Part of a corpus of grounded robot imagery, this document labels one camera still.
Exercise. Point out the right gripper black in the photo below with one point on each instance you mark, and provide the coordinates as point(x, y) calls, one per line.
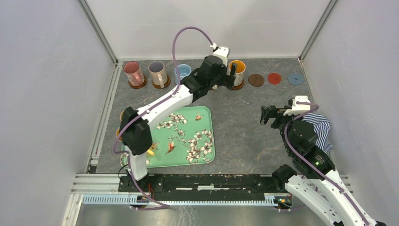
point(271, 111)

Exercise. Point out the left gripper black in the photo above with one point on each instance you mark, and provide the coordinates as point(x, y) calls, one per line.
point(226, 81)

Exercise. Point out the orange interior mug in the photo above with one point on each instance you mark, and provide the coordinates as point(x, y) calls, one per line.
point(241, 67)

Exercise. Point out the dark wooden coaster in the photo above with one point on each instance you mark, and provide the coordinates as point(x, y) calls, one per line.
point(256, 80)

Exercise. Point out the red round coaster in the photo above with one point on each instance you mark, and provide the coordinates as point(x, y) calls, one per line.
point(274, 78)

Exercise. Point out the blue round coaster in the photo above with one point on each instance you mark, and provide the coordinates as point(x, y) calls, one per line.
point(295, 79)

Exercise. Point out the light blue mug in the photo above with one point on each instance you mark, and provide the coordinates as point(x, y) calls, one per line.
point(182, 70)

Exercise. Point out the purple interior mug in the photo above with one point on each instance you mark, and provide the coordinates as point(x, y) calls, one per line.
point(158, 73)

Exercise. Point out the pink mug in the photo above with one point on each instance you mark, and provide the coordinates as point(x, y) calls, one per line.
point(133, 72)

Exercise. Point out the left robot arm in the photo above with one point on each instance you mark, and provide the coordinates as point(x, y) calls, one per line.
point(136, 125)

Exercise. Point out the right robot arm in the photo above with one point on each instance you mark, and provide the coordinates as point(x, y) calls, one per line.
point(319, 185)

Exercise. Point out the blue striped cloth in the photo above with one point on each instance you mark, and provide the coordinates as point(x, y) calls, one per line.
point(322, 129)

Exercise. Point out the green floral tray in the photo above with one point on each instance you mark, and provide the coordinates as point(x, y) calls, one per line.
point(185, 137)

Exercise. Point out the blue orange-interior mug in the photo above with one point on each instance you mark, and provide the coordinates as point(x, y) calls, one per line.
point(117, 134)

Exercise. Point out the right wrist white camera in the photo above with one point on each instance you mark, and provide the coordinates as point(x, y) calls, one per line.
point(297, 105)

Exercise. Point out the cream yellow-handled mug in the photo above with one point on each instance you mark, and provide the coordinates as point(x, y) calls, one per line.
point(150, 152)

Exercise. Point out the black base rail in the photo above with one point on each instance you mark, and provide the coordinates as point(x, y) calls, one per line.
point(213, 187)

